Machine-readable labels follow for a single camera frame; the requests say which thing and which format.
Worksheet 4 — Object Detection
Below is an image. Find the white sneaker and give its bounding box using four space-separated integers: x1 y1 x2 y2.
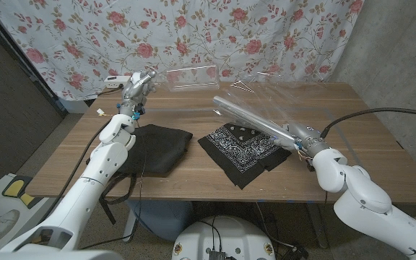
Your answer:
0 209 21 241

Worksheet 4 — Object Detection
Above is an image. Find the blue-grey chair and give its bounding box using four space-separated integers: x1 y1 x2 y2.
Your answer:
122 199 194 242

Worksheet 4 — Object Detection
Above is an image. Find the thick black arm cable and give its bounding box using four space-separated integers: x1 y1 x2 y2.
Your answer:
41 121 111 221
319 107 416 140

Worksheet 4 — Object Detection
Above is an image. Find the clear carafe with white lid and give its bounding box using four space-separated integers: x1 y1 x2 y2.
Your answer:
155 64 220 92

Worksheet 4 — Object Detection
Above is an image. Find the white robot torso base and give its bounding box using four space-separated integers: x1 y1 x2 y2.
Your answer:
171 215 277 260

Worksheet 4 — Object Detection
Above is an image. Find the black paisley bandana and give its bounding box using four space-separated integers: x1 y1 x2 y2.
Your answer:
197 122 293 190

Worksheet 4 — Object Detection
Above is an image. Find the black apron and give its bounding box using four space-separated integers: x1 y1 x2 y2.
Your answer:
86 123 194 225

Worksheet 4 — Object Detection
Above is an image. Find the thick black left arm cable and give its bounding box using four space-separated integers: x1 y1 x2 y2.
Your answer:
41 121 111 221

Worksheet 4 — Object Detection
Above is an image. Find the dark mesh partition panel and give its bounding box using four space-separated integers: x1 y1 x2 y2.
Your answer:
0 6 68 192

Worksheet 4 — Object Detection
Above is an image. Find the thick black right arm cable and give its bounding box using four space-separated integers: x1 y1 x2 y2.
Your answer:
319 107 416 140

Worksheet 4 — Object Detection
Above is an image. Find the floral rose backdrop cloth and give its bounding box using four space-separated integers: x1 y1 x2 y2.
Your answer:
0 0 366 102

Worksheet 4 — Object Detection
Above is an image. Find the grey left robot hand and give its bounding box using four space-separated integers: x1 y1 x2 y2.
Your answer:
117 69 157 116

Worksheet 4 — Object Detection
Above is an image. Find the grey table leg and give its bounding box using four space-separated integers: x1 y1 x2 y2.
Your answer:
307 202 329 249

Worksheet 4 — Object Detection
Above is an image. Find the yellow and black foot pedal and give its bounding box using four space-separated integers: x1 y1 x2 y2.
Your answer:
1 175 35 209

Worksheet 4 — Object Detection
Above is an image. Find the transparent cling film sheet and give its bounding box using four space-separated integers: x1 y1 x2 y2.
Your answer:
218 70 328 127

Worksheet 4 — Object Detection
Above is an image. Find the silver cling film roll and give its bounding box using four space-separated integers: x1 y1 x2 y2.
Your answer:
212 95 298 145

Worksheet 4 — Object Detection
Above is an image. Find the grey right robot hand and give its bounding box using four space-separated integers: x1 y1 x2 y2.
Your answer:
273 122 330 157

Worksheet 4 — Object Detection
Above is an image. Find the white power strip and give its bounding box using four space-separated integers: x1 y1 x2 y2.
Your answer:
103 74 131 90

